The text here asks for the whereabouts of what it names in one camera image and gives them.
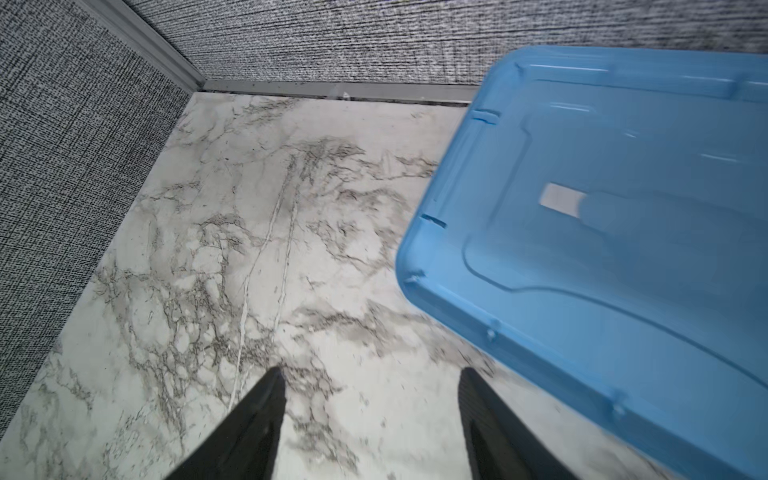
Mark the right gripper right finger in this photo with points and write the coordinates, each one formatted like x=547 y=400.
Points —
x=498 y=444

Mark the blue plastic bin lid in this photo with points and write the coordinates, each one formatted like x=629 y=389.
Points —
x=598 y=224

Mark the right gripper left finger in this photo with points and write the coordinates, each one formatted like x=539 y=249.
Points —
x=245 y=444

